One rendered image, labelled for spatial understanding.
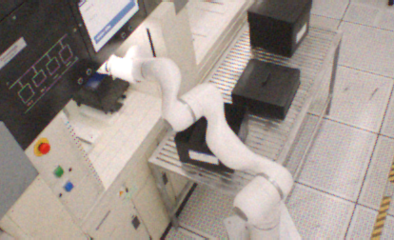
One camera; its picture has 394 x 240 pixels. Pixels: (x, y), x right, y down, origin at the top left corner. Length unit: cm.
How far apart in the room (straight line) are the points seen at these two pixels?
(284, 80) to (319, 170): 90
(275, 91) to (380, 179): 111
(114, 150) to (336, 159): 157
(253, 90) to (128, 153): 70
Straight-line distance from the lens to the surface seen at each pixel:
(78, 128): 213
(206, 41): 244
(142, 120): 208
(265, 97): 210
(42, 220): 164
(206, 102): 144
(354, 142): 307
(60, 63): 143
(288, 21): 232
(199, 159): 193
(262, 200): 139
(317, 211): 272
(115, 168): 194
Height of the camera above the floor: 239
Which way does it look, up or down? 49 degrees down
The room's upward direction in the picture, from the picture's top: 11 degrees counter-clockwise
